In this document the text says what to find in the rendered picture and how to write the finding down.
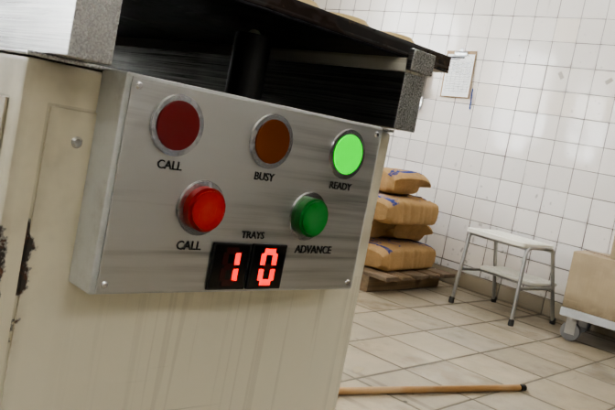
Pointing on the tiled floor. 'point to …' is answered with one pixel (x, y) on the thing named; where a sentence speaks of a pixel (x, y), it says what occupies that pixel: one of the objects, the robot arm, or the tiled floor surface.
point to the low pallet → (374, 280)
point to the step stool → (510, 268)
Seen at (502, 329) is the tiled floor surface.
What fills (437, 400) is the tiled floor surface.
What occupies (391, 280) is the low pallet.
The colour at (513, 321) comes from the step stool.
